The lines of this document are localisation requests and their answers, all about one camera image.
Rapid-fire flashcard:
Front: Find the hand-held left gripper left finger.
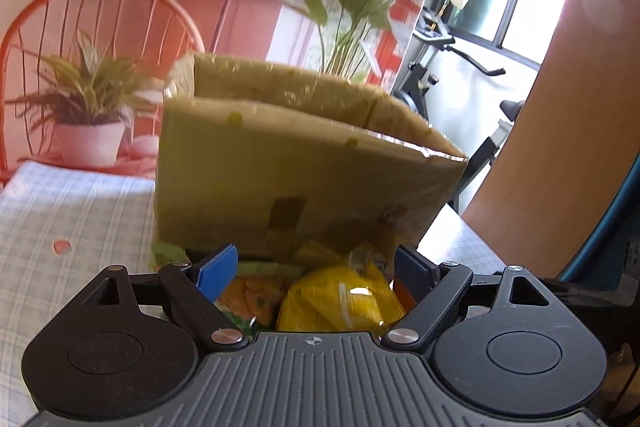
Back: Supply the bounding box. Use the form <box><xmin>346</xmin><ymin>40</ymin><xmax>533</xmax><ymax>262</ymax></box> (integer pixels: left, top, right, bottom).
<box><xmin>82</xmin><ymin>244</ymin><xmax>251</xmax><ymax>353</ymax></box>

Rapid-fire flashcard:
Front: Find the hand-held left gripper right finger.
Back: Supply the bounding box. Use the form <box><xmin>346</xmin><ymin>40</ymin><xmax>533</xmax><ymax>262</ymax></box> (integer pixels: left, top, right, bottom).
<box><xmin>382</xmin><ymin>244</ymin><xmax>557</xmax><ymax>353</ymax></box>

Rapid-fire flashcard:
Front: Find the green and orange snack packet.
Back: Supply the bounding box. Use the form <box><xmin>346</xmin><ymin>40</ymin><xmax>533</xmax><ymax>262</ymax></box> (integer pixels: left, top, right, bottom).
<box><xmin>149</xmin><ymin>241</ymin><xmax>288</xmax><ymax>334</ymax></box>

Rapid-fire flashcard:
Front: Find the yellow snack packet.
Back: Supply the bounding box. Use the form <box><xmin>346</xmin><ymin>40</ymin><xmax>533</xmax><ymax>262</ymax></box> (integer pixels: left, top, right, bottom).
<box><xmin>276</xmin><ymin>241</ymin><xmax>408</xmax><ymax>334</ymax></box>

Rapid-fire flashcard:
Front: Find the brown cardboard box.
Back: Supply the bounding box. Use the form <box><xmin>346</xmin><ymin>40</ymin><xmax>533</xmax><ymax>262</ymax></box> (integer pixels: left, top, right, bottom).
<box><xmin>150</xmin><ymin>52</ymin><xmax>469</xmax><ymax>266</ymax></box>

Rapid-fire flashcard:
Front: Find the blue edged dark object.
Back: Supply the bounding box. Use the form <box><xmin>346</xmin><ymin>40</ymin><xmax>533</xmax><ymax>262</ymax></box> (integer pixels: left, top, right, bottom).
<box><xmin>556</xmin><ymin>156</ymin><xmax>640</xmax><ymax>290</ymax></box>

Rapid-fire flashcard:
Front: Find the plaid tablecloth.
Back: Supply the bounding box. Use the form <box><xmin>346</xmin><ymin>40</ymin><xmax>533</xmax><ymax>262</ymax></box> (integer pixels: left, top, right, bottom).
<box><xmin>0</xmin><ymin>159</ymin><xmax>173</xmax><ymax>427</ymax></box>

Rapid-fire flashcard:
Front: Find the brown wooden panel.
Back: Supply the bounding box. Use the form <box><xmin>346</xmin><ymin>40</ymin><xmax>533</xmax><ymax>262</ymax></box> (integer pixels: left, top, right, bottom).
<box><xmin>460</xmin><ymin>0</ymin><xmax>640</xmax><ymax>280</ymax></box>

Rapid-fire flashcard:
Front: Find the black and white exercise bike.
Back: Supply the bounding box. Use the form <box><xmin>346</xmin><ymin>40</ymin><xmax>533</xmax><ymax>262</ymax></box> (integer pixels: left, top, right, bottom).
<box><xmin>392</xmin><ymin>7</ymin><xmax>527</xmax><ymax>214</ymax></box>

